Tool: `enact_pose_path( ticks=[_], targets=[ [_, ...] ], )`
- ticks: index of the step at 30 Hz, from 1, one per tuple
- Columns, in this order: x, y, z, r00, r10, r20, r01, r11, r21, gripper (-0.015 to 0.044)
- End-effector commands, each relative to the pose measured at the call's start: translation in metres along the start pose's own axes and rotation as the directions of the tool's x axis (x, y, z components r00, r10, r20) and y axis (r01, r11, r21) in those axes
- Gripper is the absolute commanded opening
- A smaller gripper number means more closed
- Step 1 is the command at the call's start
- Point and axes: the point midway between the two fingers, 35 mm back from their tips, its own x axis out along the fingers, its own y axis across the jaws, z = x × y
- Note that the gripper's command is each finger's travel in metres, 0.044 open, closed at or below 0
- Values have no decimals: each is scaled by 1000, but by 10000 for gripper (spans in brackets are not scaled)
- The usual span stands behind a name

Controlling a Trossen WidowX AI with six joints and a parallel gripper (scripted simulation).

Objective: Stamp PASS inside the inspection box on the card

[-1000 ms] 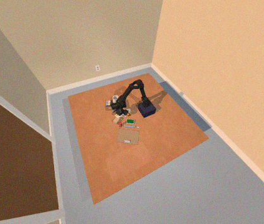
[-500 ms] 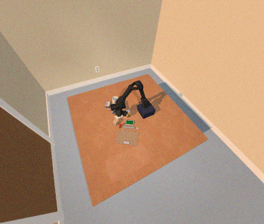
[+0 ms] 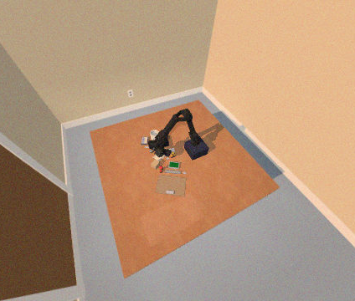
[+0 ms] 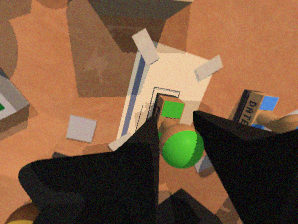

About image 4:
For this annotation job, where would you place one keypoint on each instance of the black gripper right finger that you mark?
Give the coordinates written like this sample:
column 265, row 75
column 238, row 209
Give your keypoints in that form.
column 258, row 168

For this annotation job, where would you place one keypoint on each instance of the cream inspection card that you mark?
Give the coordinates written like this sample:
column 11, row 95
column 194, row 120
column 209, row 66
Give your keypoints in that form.
column 159, row 68

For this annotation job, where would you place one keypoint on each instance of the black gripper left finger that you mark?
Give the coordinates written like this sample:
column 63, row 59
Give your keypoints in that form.
column 130, row 173

